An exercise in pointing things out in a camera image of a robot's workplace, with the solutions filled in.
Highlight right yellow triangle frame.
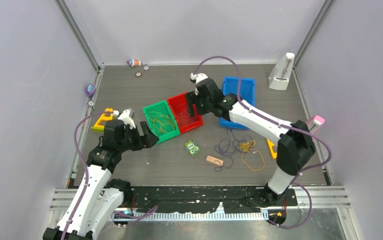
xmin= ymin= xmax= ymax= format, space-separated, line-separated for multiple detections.
xmin=266 ymin=139 xmax=278 ymax=160

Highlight small figurine toy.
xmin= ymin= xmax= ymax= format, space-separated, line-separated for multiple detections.
xmin=126 ymin=58 xmax=142 ymax=67

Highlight blue plastic bin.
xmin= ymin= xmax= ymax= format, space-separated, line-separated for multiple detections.
xmin=219 ymin=76 xmax=256 ymax=130

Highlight green plastic bin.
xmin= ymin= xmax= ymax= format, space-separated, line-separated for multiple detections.
xmin=142 ymin=100 xmax=180 ymax=144

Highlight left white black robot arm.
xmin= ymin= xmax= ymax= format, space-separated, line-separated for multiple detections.
xmin=42 ymin=119 xmax=159 ymax=240

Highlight green frog toy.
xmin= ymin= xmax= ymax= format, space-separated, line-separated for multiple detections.
xmin=184 ymin=140 xmax=201 ymax=156

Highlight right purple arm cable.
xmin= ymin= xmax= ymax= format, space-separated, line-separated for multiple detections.
xmin=193 ymin=55 xmax=333 ymax=230

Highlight left yellow triangle frame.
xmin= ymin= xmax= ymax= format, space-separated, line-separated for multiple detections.
xmin=90 ymin=108 xmax=114 ymax=133

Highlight white metronome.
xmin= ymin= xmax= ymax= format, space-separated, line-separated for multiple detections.
xmin=268 ymin=52 xmax=295 ymax=91

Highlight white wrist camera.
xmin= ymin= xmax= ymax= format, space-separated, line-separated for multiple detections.
xmin=189 ymin=73 xmax=208 ymax=85
xmin=112 ymin=108 xmax=137 ymax=129

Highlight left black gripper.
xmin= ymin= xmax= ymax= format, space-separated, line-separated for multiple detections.
xmin=117 ymin=121 xmax=159 ymax=153

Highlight yellow triangle frame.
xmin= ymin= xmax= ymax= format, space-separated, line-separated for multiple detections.
xmin=266 ymin=139 xmax=278 ymax=160
xmin=90 ymin=108 xmax=114 ymax=133

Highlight orange wooden block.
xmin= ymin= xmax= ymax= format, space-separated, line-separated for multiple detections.
xmin=206 ymin=155 xmax=224 ymax=167

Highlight pink metronome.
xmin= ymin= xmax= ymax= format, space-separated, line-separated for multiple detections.
xmin=305 ymin=115 xmax=325 ymax=136

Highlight orange yellow purple cables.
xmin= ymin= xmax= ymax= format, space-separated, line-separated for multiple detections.
xmin=212 ymin=128 xmax=266 ymax=173

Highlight red plastic bin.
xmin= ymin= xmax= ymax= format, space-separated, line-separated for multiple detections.
xmin=166 ymin=92 xmax=204 ymax=134

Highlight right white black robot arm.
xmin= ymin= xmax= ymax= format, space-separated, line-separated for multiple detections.
xmin=186 ymin=74 xmax=316 ymax=206

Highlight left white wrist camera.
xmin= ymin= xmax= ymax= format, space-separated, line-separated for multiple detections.
xmin=112 ymin=108 xmax=137 ymax=129

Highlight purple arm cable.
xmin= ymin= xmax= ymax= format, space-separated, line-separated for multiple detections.
xmin=58 ymin=110 xmax=159 ymax=240
xmin=193 ymin=55 xmax=333 ymax=230

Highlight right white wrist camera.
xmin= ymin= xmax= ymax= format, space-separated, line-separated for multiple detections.
xmin=189 ymin=73 xmax=208 ymax=85

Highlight purple round toy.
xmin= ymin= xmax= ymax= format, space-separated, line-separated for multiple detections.
xmin=85 ymin=83 xmax=96 ymax=97

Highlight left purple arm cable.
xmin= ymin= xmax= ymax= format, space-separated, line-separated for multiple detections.
xmin=58 ymin=110 xmax=159 ymax=240

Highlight yellow cable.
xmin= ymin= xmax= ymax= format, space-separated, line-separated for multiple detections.
xmin=147 ymin=110 xmax=176 ymax=135

